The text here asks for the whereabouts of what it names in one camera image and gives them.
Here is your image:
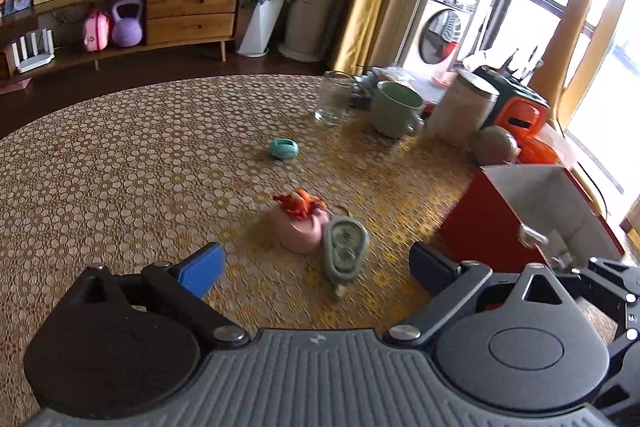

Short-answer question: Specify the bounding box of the pink heart shaped box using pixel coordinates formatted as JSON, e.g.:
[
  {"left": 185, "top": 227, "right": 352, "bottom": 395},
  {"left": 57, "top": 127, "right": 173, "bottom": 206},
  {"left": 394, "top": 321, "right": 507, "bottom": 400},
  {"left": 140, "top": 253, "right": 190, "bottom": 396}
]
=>
[{"left": 268, "top": 206, "right": 330, "bottom": 255}]

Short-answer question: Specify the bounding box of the red orange toy figure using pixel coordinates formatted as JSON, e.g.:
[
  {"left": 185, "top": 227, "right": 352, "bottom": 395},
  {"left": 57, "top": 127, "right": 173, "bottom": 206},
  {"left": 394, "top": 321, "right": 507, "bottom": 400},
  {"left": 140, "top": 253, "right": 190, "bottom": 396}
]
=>
[{"left": 272, "top": 188, "right": 328, "bottom": 221}]

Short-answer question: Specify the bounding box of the clear bottle silver cap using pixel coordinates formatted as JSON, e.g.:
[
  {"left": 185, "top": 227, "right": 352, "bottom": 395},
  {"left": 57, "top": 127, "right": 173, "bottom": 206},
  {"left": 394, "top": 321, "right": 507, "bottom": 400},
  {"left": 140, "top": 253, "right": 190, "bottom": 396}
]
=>
[{"left": 518, "top": 225, "right": 573, "bottom": 270}]

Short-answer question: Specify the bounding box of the red white cardboard box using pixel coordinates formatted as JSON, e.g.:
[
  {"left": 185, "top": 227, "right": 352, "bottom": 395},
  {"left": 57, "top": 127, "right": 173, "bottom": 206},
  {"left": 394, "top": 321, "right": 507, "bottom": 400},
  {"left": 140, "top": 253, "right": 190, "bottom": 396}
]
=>
[{"left": 439, "top": 165, "right": 624, "bottom": 273}]

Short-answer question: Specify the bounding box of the orange tissue packet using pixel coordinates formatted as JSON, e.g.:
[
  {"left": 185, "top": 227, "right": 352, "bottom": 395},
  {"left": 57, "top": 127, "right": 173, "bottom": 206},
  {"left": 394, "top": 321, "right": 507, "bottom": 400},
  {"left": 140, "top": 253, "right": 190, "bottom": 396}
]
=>
[{"left": 518, "top": 135, "right": 560, "bottom": 165}]

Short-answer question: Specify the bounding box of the green ceramic mug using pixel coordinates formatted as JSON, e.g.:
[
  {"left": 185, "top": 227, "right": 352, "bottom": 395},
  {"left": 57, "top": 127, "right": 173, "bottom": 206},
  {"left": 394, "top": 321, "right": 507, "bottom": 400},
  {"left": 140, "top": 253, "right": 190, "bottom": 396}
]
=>
[{"left": 370, "top": 81, "right": 424, "bottom": 140}]

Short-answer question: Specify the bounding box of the clear drinking glass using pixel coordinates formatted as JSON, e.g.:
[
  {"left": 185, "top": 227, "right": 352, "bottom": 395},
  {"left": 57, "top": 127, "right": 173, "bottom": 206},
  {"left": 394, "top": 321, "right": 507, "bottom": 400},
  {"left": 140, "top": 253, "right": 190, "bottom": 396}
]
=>
[{"left": 314, "top": 70, "right": 354, "bottom": 126}]

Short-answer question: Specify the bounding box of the yellow giraffe statue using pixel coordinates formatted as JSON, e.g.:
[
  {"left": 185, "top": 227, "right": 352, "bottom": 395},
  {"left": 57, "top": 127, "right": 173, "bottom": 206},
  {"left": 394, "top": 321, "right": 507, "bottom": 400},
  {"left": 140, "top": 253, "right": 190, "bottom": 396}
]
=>
[{"left": 528, "top": 0, "right": 591, "bottom": 113}]

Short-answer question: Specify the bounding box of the washing machine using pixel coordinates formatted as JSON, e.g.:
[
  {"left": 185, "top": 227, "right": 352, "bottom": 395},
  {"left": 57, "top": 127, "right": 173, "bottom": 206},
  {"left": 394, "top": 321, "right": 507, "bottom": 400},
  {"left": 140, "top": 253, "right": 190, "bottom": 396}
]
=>
[{"left": 402, "top": 0, "right": 476, "bottom": 80}]

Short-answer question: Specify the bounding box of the purple kettlebell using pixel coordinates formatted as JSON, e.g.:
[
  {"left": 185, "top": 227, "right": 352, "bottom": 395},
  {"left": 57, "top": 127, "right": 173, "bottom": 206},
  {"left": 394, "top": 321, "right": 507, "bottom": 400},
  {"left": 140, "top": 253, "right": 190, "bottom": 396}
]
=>
[{"left": 112, "top": 0, "right": 143, "bottom": 48}]

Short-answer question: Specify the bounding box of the white wifi router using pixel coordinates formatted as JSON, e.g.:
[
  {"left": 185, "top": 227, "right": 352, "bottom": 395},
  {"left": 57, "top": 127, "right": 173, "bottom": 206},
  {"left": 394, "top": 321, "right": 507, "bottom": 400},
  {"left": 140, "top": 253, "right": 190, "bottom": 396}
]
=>
[{"left": 11, "top": 28, "right": 54, "bottom": 74}]

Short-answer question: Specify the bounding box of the wooden media sideboard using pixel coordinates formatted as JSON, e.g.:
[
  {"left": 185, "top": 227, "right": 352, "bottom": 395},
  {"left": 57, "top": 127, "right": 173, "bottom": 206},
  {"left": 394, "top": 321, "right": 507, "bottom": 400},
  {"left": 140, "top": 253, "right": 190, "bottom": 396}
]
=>
[{"left": 1, "top": 0, "right": 240, "bottom": 90}]

